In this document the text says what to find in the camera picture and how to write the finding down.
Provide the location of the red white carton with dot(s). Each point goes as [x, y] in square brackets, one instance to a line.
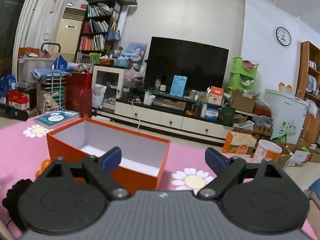
[18, 100]

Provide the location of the white green carton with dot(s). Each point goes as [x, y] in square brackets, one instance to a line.
[297, 158]

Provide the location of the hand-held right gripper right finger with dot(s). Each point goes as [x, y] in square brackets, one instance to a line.
[215, 160]

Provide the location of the white mini fridge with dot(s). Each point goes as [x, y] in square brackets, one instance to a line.
[285, 115]

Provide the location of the beige standing air conditioner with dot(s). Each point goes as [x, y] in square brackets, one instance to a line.
[67, 35]

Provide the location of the dark green bag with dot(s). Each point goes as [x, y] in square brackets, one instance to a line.
[227, 116]

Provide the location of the teal book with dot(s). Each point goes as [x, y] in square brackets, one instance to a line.
[56, 118]

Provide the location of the white bowl with oranges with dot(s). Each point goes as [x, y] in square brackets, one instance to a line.
[285, 90]

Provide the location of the black flat television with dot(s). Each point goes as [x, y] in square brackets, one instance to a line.
[187, 62]

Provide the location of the white foil pouch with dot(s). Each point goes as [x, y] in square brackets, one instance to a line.
[98, 96]

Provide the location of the white glass-door cabinet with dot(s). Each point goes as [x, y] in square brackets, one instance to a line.
[107, 68]

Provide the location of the green plastic rack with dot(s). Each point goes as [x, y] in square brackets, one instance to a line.
[236, 80]

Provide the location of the dark bookshelf with books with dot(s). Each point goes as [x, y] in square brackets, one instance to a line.
[96, 27]

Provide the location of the silver media player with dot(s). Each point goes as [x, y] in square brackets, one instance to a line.
[170, 103]

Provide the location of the white curtain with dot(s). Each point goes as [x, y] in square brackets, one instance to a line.
[37, 17]

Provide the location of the red paper bag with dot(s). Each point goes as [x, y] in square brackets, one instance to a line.
[78, 95]

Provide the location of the orange white small box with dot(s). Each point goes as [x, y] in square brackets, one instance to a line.
[215, 96]

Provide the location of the white container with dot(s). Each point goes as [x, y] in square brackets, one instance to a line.
[150, 98]

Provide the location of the clear storage bin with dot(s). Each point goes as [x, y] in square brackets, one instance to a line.
[30, 67]

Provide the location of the pink paper canister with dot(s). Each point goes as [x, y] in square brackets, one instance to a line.
[265, 152]

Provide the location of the black fuzzy cloth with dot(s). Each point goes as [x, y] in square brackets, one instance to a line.
[13, 197]

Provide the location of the pink daisy tablecloth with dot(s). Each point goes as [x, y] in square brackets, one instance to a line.
[180, 152]

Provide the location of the blue shopping bag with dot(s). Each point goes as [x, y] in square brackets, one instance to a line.
[60, 63]

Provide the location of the blue leaflet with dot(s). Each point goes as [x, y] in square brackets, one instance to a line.
[178, 86]

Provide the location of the brown cardboard box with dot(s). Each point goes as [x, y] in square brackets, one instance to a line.
[242, 102]

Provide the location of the small orange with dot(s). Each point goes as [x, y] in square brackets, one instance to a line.
[39, 173]
[45, 164]

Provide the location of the blue white carton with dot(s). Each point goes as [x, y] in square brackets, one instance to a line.
[6, 82]

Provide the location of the dark glass window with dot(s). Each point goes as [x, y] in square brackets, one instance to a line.
[11, 17]

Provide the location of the orange gift carton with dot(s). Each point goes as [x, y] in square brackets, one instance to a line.
[237, 143]

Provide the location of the round wall clock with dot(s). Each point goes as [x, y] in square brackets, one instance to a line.
[283, 36]

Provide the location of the orange cardboard box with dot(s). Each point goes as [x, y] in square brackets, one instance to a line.
[140, 177]

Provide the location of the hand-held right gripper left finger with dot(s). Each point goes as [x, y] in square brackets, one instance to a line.
[112, 158]

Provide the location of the white black television stand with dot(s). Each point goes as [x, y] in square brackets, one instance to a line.
[172, 121]

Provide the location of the wooden shelf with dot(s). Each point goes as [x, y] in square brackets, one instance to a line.
[303, 67]

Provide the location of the blue picture print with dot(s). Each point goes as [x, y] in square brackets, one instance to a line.
[137, 51]

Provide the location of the blue white small box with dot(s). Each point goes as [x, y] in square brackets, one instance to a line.
[212, 113]

